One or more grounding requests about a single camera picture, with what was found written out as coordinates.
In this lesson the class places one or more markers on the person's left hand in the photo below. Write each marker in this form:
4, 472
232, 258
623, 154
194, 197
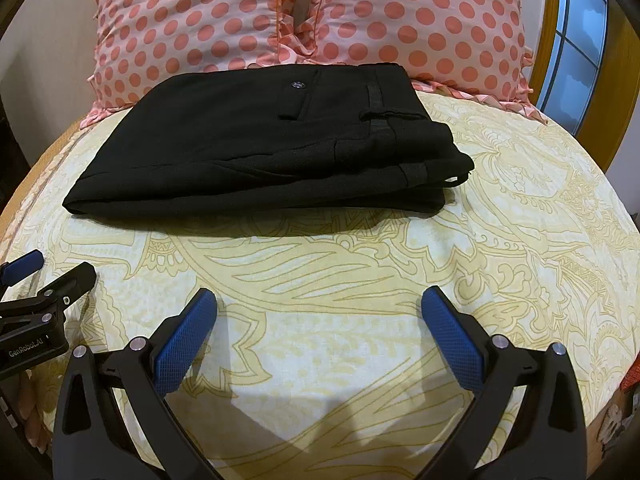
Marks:
34, 410

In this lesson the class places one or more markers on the pink polka dot pillow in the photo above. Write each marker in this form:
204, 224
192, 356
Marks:
425, 20
190, 25

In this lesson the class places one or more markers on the glass window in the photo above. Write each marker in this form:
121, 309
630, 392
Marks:
575, 50

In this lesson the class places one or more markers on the wooden framed window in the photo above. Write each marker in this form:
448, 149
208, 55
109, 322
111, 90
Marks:
617, 100

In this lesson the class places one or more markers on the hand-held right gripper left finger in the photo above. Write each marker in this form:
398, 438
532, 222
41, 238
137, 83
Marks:
182, 340

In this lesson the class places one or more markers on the black pants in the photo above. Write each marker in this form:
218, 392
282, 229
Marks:
260, 145

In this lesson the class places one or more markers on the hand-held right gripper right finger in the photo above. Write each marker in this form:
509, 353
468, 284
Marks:
452, 340

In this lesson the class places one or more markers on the yellow patterned blanket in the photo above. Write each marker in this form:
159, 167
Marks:
380, 270

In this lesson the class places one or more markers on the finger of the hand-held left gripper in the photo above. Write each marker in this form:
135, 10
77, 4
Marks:
70, 282
24, 265

